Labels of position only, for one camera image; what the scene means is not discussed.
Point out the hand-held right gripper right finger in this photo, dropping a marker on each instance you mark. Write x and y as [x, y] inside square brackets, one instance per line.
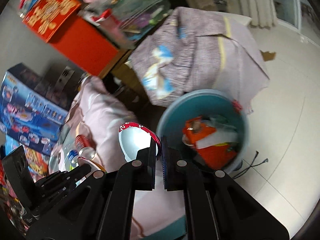
[163, 165]

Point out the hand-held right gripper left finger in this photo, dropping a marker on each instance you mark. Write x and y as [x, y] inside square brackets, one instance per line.
[147, 160]

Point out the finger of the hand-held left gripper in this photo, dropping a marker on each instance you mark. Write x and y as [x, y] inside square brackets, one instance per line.
[62, 178]

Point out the red white bowl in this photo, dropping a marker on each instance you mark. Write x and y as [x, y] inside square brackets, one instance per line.
[135, 140]

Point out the white cup with orange rim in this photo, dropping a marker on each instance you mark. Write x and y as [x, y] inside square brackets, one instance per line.
[96, 166]

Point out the blue plastic bin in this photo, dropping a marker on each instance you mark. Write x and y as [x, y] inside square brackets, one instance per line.
[175, 115]

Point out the red snack packet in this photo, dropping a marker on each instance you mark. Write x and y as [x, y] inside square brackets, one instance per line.
[217, 155]

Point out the colourful cartoon toy packet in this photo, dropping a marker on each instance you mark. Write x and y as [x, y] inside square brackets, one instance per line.
[37, 162]

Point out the blue label water bottle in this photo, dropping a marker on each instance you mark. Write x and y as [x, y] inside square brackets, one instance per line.
[72, 155]

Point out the red drink can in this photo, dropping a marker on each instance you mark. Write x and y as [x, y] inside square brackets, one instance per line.
[82, 141]

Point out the pink blanket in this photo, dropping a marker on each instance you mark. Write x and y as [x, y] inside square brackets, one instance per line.
[105, 115]

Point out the blue toy box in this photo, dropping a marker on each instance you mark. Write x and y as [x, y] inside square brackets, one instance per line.
[30, 110]

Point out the dark toy box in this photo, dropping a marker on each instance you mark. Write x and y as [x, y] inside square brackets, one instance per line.
[60, 80]

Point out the wooden cabinet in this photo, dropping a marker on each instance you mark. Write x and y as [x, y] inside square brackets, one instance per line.
[122, 62]

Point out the plain red box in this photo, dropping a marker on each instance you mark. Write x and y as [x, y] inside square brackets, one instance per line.
[87, 45]

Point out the stack of colourful toy packets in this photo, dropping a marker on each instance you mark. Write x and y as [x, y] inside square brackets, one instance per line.
[140, 12]

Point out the cardboard piece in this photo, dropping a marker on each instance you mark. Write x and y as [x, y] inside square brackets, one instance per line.
[267, 55]

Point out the red box with gold print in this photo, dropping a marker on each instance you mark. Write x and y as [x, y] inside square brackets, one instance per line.
[50, 10]

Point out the white curtain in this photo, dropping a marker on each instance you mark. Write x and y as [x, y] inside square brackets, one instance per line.
[260, 5]

